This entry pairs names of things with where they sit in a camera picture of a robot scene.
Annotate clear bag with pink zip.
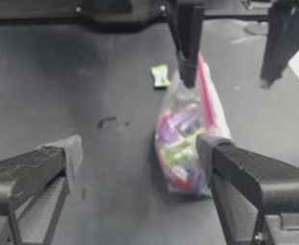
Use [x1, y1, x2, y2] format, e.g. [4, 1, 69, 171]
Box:
[154, 52, 234, 197]

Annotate green white sweet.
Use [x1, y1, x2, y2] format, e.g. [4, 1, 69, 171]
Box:
[150, 63, 172, 90]

